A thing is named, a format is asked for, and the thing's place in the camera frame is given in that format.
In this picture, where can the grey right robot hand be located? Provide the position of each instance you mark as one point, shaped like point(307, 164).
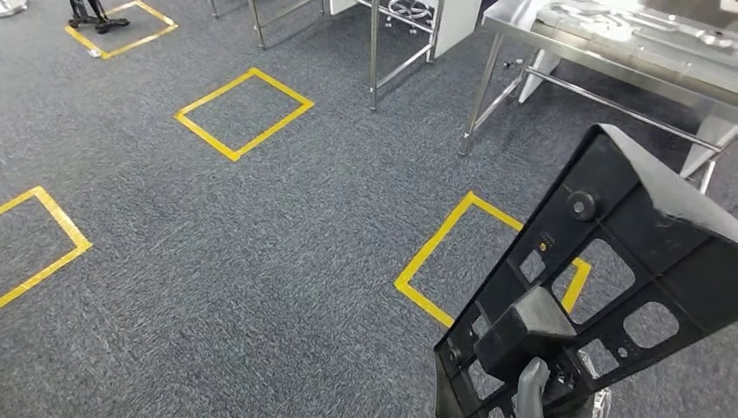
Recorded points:
point(531, 386)

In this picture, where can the black plastic frame part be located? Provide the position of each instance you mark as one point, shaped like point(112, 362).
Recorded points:
point(611, 173)

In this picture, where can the stainless steel workbench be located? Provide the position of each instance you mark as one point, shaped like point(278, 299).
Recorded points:
point(513, 14)

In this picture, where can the yellow floor tape square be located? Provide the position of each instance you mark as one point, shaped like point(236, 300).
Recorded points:
point(63, 222)
point(207, 135)
point(432, 248)

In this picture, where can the grey stamped metal panel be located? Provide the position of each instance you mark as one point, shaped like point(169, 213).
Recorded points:
point(634, 29)

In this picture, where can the chrome star chair base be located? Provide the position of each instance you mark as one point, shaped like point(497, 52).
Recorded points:
point(412, 10)

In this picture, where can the black stand base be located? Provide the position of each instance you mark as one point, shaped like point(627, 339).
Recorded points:
point(98, 23)

